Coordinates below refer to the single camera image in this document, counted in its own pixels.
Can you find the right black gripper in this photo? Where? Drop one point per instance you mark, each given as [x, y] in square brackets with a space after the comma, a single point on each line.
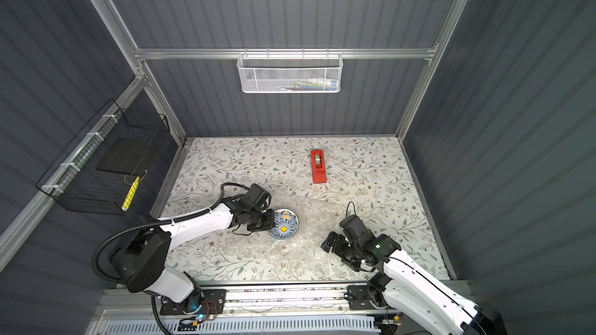
[337, 246]

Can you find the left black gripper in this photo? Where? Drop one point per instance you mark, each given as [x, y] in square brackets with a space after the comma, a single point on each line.
[263, 216]

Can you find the blue yellow patterned bowl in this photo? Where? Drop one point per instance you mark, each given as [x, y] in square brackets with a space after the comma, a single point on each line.
[287, 224]

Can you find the clear bubble wrap sheet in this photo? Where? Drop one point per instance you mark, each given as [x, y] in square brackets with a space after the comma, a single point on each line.
[264, 257]

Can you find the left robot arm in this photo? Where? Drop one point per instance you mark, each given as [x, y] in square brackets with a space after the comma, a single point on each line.
[140, 254]

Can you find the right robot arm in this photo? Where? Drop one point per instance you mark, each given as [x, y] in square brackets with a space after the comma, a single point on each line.
[402, 284]

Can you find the floral table mat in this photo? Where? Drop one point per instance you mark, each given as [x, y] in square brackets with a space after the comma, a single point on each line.
[370, 172]

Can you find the red tape dispenser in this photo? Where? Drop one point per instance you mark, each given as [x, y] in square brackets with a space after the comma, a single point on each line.
[319, 173]

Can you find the pens in white basket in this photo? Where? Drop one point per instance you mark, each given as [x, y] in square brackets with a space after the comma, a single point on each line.
[312, 84]

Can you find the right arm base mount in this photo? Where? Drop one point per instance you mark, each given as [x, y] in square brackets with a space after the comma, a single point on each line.
[358, 298]

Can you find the aluminium front rail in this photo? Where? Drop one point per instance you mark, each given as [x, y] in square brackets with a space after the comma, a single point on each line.
[244, 298]

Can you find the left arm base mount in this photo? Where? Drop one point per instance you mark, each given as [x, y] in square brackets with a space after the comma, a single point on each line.
[208, 302]

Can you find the white wire basket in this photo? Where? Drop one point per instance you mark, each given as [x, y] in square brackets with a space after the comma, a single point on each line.
[264, 75]

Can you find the black wire basket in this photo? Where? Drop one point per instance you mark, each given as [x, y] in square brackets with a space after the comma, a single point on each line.
[95, 175]

